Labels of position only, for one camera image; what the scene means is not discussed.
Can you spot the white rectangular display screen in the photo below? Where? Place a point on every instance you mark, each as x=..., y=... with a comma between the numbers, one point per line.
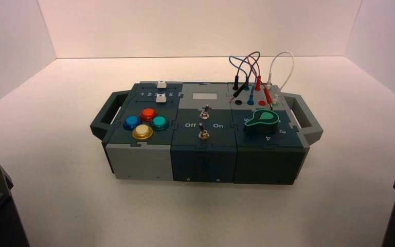
x=204, y=95

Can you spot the dark teal grey task box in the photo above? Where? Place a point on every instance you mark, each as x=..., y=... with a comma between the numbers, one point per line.
x=201, y=160

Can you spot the teal round push button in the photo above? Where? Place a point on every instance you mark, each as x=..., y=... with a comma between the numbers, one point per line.
x=159, y=122

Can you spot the white slider knob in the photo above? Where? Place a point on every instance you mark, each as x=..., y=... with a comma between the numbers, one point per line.
x=162, y=84
x=160, y=99

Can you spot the red round push button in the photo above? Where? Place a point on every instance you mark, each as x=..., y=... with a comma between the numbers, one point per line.
x=148, y=114

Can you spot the yellow round push button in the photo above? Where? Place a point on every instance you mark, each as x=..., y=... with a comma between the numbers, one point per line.
x=142, y=131

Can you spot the green rotary selector knob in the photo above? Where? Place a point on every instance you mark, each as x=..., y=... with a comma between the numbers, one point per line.
x=262, y=124

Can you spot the blue round push button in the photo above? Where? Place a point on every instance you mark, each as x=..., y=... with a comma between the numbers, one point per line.
x=132, y=122

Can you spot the metal toggle switch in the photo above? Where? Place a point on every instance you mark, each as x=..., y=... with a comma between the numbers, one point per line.
x=204, y=113
x=202, y=134

